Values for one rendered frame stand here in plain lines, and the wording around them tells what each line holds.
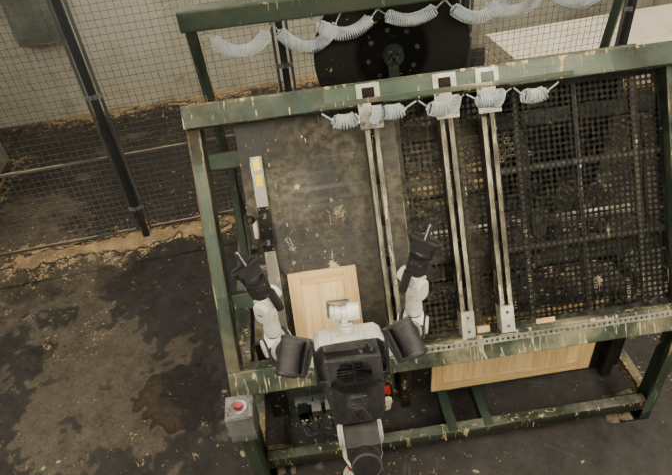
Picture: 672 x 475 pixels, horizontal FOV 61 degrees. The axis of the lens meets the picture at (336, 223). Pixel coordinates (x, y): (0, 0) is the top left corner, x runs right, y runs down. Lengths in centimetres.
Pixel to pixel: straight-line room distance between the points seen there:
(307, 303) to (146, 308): 209
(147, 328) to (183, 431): 94
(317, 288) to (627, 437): 198
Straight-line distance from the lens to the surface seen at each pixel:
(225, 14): 280
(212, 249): 255
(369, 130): 247
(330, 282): 259
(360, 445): 222
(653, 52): 288
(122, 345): 430
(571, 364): 350
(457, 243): 258
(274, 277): 256
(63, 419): 409
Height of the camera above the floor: 300
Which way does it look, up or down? 39 degrees down
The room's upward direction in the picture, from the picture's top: 6 degrees counter-clockwise
